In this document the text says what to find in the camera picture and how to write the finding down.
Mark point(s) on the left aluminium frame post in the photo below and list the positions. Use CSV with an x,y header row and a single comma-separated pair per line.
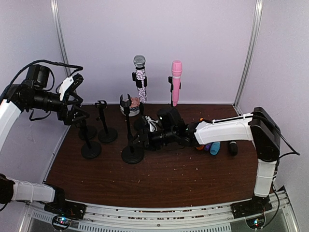
x,y
59,31

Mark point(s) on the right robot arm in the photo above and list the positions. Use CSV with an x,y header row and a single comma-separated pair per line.
x,y
256,126

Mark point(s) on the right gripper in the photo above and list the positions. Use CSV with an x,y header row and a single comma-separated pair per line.
x,y
144,137

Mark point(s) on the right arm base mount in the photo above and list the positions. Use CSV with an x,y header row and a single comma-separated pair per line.
x,y
252,212

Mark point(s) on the front aluminium rail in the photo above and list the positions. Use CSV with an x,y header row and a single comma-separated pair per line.
x,y
207,218

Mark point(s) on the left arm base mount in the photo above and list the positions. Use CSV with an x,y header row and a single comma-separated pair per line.
x,y
65,215

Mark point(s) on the blue microphone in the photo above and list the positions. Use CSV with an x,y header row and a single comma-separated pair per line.
x,y
215,148

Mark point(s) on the pink microphone's black stand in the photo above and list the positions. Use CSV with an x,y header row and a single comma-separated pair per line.
x,y
170,82

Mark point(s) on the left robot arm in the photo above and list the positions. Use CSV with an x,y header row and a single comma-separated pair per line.
x,y
32,93

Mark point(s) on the orange microphone's black stand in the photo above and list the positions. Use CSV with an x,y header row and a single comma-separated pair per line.
x,y
130,154

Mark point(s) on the purple microphone's black stand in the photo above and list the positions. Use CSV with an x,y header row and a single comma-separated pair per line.
x,y
84,129

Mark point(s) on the rhinestone microphone's black stand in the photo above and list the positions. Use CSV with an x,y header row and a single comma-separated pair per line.
x,y
139,123

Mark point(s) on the purple microphone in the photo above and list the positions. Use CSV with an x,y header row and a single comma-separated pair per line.
x,y
207,147

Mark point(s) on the orange microphone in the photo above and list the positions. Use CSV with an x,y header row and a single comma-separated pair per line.
x,y
200,147

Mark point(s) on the silver rhinestone microphone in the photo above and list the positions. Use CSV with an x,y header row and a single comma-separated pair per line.
x,y
140,78

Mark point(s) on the pink microphone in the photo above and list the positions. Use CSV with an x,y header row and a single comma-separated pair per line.
x,y
176,71

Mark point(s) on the right aluminium frame post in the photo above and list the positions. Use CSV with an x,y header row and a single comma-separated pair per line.
x,y
257,17

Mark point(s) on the black microphone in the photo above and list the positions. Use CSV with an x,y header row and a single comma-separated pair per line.
x,y
233,148

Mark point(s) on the blue microphone's black stand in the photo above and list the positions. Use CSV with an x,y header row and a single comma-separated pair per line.
x,y
107,134

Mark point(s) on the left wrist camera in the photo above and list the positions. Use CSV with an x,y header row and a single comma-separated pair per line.
x,y
69,85

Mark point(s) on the aluminium frame post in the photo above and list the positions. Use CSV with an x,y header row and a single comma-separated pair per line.
x,y
257,17
59,31

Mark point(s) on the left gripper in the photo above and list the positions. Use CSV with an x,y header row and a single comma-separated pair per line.
x,y
67,117

